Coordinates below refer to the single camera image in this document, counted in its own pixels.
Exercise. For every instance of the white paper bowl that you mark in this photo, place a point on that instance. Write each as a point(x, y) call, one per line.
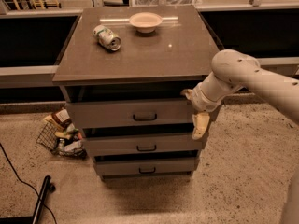
point(145, 22)

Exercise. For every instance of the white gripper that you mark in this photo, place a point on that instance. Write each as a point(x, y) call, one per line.
point(201, 101)

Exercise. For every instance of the black stand base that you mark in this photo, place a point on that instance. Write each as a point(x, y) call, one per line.
point(40, 205)

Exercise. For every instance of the wire basket with snacks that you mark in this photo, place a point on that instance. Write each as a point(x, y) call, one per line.
point(60, 136)

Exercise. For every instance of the crushed soda can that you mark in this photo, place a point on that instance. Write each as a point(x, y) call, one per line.
point(107, 38)

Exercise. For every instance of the grey drawer cabinet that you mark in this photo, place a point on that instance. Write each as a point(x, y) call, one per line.
point(123, 89)

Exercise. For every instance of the grey top drawer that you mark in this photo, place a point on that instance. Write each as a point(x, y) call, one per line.
point(130, 113)

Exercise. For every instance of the grey metal railing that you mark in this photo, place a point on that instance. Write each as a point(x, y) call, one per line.
point(42, 49)

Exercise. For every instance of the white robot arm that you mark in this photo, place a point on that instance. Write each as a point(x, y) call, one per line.
point(249, 173)

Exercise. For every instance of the grey bottom drawer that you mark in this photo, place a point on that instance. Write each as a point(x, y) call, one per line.
point(146, 167)

